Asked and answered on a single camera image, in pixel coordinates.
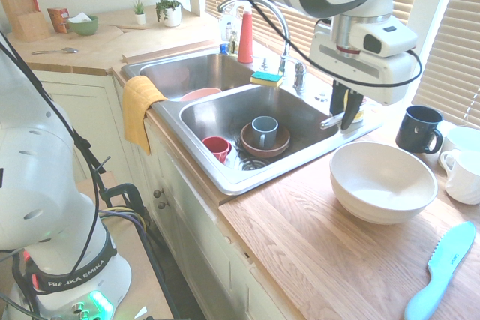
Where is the wooden knife block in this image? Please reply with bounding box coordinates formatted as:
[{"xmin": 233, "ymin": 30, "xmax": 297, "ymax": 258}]
[{"xmin": 0, "ymin": 0, "xmax": 52, "ymax": 43}]

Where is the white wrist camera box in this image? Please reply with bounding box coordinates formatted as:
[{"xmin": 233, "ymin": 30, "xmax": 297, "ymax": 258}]
[{"xmin": 350, "ymin": 22, "xmax": 419, "ymax": 59}]

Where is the red cup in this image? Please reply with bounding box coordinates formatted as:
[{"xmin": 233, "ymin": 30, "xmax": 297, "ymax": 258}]
[{"xmin": 202, "ymin": 136, "xmax": 233, "ymax": 165}]

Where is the chrome faucet lever handle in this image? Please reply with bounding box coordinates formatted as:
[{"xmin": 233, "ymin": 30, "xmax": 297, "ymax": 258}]
[{"xmin": 293, "ymin": 61, "xmax": 309, "ymax": 92}]

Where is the dark blue mug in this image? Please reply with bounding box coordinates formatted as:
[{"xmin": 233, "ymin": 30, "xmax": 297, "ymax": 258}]
[{"xmin": 394, "ymin": 105, "xmax": 445, "ymax": 155}]

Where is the beige window blind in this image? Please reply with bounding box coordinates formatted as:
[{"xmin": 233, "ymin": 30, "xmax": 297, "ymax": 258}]
[
  {"xmin": 202, "ymin": 0, "xmax": 428, "ymax": 85},
  {"xmin": 412, "ymin": 0, "xmax": 480, "ymax": 130}
]

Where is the silver butter knife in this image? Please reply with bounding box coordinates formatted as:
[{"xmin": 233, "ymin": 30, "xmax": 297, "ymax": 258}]
[{"xmin": 319, "ymin": 111, "xmax": 345, "ymax": 130}]

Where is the green bowl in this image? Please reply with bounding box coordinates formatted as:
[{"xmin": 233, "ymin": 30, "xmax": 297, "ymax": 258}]
[{"xmin": 67, "ymin": 14, "xmax": 100, "ymax": 37}]

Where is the coloured wire bundle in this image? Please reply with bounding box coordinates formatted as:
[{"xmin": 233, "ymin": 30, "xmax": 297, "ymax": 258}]
[{"xmin": 97, "ymin": 205, "xmax": 148, "ymax": 232}]

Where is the black clamp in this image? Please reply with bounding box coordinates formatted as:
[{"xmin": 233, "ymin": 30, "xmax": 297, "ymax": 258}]
[{"xmin": 95, "ymin": 154, "xmax": 148, "ymax": 223}]

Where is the teal plastic knife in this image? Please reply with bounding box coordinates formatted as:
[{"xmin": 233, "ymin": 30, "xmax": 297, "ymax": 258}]
[{"xmin": 403, "ymin": 221, "xmax": 476, "ymax": 320}]

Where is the grey mug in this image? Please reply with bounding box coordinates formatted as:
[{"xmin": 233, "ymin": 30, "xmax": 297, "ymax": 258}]
[{"xmin": 250, "ymin": 115, "xmax": 280, "ymax": 148}]

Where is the pink bowl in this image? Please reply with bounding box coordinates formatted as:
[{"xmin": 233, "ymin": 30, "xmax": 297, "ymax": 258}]
[{"xmin": 178, "ymin": 87, "xmax": 223, "ymax": 103}]

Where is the metal spoon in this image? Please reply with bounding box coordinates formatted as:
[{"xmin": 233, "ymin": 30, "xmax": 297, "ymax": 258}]
[{"xmin": 31, "ymin": 47, "xmax": 80, "ymax": 55}]

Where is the yellow and green sponge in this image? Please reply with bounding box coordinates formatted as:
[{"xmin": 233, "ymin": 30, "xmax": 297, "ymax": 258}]
[{"xmin": 250, "ymin": 70, "xmax": 284, "ymax": 88}]

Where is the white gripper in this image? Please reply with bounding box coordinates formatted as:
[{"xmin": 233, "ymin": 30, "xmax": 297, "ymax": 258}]
[{"xmin": 310, "ymin": 30, "xmax": 416, "ymax": 130}]

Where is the trailing plant white pot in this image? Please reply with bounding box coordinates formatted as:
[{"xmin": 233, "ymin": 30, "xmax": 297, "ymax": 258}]
[{"xmin": 155, "ymin": 0, "xmax": 184, "ymax": 28}]

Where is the stainless steel double sink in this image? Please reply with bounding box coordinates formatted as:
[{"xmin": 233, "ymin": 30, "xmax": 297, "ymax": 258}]
[{"xmin": 120, "ymin": 52, "xmax": 383, "ymax": 196}]

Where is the small glass jar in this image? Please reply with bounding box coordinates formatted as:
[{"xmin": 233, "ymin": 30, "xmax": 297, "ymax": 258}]
[{"xmin": 227, "ymin": 31, "xmax": 240, "ymax": 55}]

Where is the large white bowl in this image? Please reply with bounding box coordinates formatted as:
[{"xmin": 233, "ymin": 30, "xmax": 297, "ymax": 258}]
[{"xmin": 329, "ymin": 142, "xmax": 439, "ymax": 226}]

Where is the brown wooden bowl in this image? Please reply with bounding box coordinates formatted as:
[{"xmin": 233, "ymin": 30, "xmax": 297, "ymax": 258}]
[{"xmin": 240, "ymin": 121, "xmax": 292, "ymax": 159}]

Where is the small plant white pot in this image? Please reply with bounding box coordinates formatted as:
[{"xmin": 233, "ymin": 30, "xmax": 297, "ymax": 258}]
[{"xmin": 133, "ymin": 0, "xmax": 147, "ymax": 25}]

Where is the chrome curved faucet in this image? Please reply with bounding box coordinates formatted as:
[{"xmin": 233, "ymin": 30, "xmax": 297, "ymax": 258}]
[{"xmin": 217, "ymin": 0, "xmax": 290, "ymax": 77}]

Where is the red spray bottle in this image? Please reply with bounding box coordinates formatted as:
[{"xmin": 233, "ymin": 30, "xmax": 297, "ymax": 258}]
[{"xmin": 232, "ymin": 0, "xmax": 255, "ymax": 64}]

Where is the white ribbed cup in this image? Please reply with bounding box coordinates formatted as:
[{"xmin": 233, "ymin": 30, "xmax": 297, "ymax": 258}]
[{"xmin": 439, "ymin": 149, "xmax": 480, "ymax": 205}]

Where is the orange carton box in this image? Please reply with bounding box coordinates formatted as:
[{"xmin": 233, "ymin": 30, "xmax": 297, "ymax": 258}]
[{"xmin": 46, "ymin": 7, "xmax": 71, "ymax": 34}]

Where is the yellow dish cloth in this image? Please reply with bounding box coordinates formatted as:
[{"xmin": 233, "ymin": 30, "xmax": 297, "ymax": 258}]
[{"xmin": 121, "ymin": 75, "xmax": 169, "ymax": 156}]

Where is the clear pump soap bottle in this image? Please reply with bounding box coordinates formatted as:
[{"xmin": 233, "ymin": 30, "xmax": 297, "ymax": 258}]
[{"xmin": 219, "ymin": 0, "xmax": 243, "ymax": 42}]

